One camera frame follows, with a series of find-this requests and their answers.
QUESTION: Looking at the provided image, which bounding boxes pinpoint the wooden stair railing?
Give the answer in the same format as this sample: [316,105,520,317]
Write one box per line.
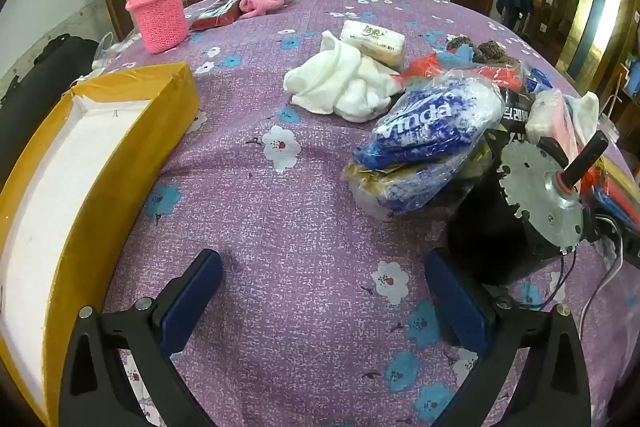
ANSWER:
[520,0,583,62]

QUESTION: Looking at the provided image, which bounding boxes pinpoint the gold striped pillar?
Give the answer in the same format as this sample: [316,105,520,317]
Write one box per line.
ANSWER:
[555,0,640,98]

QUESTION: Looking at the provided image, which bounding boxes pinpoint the red plastic bag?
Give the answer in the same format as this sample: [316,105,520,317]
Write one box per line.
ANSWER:
[475,64,526,92]
[400,53,448,80]

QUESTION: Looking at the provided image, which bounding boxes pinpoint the black packet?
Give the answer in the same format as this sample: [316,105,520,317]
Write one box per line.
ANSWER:
[495,87,538,148]

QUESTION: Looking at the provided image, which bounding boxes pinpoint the brown woven slipper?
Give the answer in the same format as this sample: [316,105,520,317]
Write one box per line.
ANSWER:
[472,39,508,64]

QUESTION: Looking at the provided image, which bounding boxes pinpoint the brown fuzzy ball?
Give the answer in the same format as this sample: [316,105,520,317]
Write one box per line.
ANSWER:
[445,34,476,52]

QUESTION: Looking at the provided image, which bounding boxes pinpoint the clear plastic bag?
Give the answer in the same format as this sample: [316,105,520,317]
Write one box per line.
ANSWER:
[75,31,143,82]

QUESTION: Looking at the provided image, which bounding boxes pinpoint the white motor wire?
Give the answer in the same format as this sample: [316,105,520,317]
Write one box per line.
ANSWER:
[580,214,626,323]

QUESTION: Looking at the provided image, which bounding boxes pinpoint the blue white tissue bag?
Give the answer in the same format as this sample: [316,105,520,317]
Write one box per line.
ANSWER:
[342,74,505,220]

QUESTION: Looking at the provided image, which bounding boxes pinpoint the black sofa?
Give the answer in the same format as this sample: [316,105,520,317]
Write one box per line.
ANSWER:
[0,33,101,188]

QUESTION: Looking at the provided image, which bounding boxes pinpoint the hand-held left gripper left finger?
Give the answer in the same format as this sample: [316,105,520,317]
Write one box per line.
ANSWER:
[59,249,223,427]

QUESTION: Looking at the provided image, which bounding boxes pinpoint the white cloth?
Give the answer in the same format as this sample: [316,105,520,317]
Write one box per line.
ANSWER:
[283,31,406,124]

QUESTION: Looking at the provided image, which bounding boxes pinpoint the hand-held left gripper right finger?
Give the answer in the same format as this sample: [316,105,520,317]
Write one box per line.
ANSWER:
[422,248,593,427]

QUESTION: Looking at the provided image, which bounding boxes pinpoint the black electric motor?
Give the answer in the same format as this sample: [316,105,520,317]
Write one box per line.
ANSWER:
[446,129,611,288]

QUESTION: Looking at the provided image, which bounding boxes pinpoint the yellow cardboard box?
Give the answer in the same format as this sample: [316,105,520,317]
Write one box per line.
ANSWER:
[0,62,201,427]

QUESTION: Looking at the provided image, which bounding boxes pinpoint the blue knit cloth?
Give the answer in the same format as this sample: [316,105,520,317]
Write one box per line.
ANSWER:
[435,44,476,68]

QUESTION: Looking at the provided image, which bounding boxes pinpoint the white tissue pack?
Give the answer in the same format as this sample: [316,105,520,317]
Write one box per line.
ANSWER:
[340,20,407,68]

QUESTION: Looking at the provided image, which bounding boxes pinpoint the pink tissue pack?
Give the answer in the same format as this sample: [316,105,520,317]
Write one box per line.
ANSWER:
[525,89,581,152]

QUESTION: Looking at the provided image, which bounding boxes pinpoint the pink bottle in knit sleeve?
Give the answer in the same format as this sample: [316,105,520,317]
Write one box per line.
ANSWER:
[125,0,190,54]

